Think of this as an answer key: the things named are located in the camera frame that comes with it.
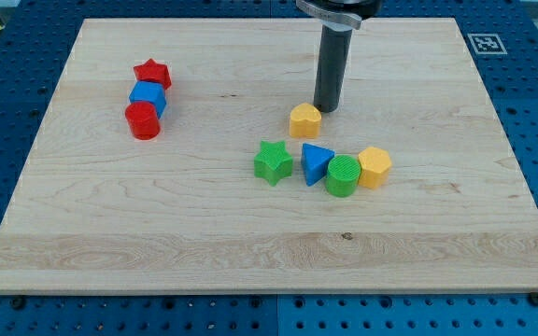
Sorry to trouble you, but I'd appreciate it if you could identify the green star block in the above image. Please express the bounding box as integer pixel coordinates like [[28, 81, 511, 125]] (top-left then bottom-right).
[[253, 140, 293, 187]]

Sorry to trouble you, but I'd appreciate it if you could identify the red star block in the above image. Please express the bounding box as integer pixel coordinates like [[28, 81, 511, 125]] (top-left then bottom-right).
[[133, 59, 172, 90]]

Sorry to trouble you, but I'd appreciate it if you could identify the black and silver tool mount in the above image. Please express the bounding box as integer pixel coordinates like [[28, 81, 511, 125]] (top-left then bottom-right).
[[295, 0, 383, 30]]

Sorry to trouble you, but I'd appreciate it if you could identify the wooden board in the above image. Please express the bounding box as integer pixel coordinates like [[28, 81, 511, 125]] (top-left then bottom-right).
[[0, 18, 538, 296]]

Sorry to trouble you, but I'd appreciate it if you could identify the yellow hexagon block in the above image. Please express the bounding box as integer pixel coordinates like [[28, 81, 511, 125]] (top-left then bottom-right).
[[358, 147, 392, 189]]

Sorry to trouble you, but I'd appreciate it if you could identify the white fiducial marker tag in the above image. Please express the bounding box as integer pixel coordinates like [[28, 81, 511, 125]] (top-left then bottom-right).
[[468, 33, 507, 55]]

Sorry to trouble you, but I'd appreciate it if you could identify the blue triangle block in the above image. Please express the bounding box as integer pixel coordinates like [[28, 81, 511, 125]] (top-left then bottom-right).
[[301, 143, 335, 187]]

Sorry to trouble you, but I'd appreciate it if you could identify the yellow heart block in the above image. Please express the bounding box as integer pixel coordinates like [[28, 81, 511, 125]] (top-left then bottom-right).
[[289, 103, 322, 138]]

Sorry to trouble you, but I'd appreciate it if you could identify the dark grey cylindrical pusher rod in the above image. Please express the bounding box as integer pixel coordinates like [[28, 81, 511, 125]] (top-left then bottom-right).
[[313, 26, 352, 113]]

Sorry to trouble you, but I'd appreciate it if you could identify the blue cube block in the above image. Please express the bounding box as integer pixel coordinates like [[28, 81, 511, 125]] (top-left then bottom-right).
[[129, 81, 167, 119]]

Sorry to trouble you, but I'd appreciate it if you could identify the green cylinder block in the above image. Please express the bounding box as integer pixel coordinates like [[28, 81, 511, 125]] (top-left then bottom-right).
[[325, 155, 361, 198]]

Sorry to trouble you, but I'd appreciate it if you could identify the red cylinder block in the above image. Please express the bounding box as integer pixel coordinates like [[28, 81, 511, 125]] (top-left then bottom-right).
[[124, 101, 161, 140]]

